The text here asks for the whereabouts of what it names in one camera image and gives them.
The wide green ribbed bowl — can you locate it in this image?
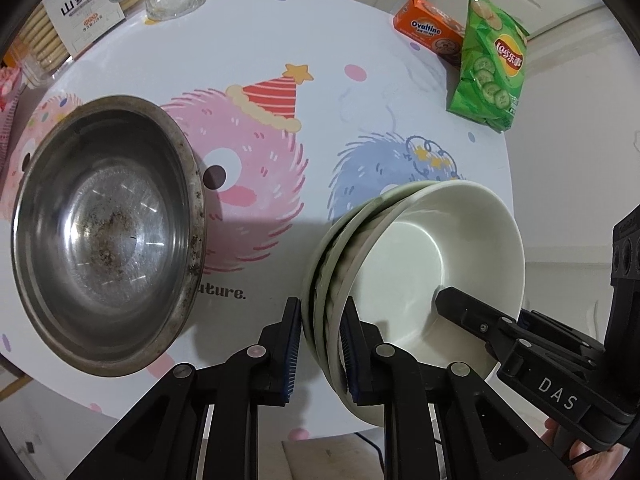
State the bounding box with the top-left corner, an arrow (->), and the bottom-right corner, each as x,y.
300,181 -> 434,361

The cream white ribbed bowl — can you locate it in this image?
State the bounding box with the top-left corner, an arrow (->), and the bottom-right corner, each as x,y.
326,181 -> 525,426

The small green ribbed bowl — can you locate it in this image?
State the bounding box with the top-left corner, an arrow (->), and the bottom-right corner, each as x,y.
311,188 -> 423,391

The stainless steel bowl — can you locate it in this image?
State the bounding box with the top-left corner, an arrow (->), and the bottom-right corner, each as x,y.
11,96 -> 206,377

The person's right hand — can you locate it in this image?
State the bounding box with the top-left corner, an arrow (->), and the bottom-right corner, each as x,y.
541,418 -> 629,480

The green Lays chips bag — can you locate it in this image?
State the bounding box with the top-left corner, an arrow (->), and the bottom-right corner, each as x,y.
448,0 -> 528,133

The orange Ovaltine box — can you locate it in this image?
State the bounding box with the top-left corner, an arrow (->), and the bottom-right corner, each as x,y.
393,0 -> 464,66

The pink snack bag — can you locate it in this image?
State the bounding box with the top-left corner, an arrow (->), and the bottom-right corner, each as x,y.
0,67 -> 22,165

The clear biscuit cracker box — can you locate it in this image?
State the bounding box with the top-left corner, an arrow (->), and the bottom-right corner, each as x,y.
9,0 -> 141,77

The black power cable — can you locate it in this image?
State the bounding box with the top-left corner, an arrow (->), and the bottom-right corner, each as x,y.
351,431 -> 386,466

